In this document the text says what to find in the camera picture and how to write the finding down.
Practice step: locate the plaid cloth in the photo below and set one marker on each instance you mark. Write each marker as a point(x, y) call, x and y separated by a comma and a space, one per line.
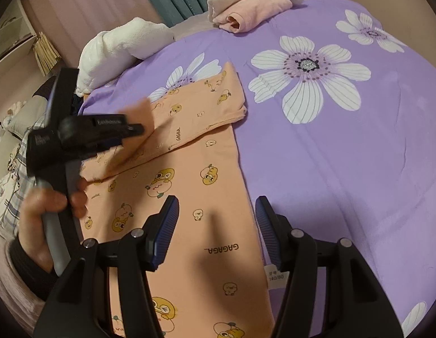
point(13, 183)

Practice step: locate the straw tassel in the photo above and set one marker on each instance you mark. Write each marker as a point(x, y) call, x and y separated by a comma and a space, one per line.
point(47, 54)

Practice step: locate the pink sheer curtain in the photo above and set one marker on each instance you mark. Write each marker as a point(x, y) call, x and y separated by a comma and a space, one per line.
point(80, 7)

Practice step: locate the beige pillow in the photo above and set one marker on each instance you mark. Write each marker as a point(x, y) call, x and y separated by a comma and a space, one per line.
point(26, 112)

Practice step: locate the purple floral bed sheet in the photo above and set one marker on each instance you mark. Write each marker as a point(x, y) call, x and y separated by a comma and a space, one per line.
point(327, 165)

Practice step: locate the dark blue cloth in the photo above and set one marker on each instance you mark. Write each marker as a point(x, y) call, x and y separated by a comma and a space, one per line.
point(77, 102)

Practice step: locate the white cabinet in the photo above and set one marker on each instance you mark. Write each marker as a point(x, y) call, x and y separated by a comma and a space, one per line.
point(10, 31)

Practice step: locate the person's left hand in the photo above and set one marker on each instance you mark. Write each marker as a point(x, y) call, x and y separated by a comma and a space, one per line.
point(31, 218)

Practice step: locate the orange cartoon print pants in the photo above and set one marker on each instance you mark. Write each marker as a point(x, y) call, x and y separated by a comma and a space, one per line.
point(203, 218)

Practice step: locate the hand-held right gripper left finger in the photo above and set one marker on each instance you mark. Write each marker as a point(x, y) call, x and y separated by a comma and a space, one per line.
point(166, 229)

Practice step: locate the pink folded garment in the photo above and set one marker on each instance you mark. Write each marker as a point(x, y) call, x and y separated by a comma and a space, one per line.
point(256, 12)

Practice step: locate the person's left forearm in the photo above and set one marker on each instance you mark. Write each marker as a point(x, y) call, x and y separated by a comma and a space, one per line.
point(24, 274)

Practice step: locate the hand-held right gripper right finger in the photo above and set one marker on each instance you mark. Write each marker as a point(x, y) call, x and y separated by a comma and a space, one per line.
point(269, 229)

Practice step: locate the white fluffy garment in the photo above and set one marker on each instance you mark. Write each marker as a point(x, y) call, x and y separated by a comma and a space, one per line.
point(122, 45)

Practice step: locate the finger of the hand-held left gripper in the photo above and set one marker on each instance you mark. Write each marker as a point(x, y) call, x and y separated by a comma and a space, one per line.
point(133, 129)
point(105, 120)

